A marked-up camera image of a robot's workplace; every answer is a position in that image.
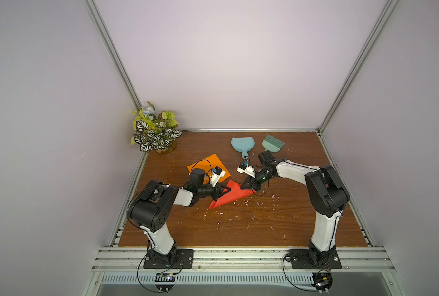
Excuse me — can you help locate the red square paper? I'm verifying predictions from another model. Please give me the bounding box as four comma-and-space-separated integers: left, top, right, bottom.
209, 180, 254, 209

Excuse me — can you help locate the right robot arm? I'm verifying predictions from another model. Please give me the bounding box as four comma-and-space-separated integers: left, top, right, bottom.
237, 150, 350, 270

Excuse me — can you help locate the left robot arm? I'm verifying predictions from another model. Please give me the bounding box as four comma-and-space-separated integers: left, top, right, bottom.
126, 167, 231, 269

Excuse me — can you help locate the orange square paper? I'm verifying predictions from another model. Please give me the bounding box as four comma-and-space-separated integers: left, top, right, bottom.
187, 154, 231, 184

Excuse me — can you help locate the light blue dustpan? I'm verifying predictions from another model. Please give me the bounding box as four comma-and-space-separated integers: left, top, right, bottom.
231, 137, 255, 160

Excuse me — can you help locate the green hand brush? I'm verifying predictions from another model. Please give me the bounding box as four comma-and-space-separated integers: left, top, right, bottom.
262, 134, 285, 153

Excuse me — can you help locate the potted artificial plant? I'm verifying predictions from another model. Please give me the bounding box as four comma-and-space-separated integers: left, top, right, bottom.
130, 101, 182, 154

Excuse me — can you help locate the left connector board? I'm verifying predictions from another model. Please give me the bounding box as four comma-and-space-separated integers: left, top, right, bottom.
154, 272, 177, 293

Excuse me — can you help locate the connector board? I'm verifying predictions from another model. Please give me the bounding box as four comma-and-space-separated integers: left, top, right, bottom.
154, 272, 177, 293
312, 270, 333, 293

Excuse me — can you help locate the right connector board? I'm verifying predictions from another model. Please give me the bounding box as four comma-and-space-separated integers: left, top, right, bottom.
312, 270, 333, 293

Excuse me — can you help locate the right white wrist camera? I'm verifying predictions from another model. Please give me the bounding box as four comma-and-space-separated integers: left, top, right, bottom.
237, 160, 256, 178

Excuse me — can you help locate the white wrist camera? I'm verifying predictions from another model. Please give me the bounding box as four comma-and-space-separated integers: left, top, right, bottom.
210, 166, 226, 187
237, 160, 256, 178

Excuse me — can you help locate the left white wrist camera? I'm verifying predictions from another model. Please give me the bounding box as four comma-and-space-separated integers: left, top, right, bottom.
210, 166, 226, 187

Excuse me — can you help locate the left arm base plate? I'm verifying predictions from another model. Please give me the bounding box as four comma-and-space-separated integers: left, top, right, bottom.
143, 248, 194, 270

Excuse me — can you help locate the right black cable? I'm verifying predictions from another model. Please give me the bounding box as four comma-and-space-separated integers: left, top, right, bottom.
277, 253, 316, 293

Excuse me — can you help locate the black cable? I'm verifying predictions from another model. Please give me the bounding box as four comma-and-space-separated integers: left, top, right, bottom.
135, 251, 183, 296
277, 253, 316, 293

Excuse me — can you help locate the left black cable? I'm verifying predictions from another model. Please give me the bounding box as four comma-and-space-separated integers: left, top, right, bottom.
135, 251, 183, 296

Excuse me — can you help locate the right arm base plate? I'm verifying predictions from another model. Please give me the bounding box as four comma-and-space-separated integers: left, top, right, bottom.
286, 249, 342, 270

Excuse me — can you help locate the aluminium front rail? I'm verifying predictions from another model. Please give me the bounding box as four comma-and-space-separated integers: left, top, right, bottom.
91, 247, 396, 273

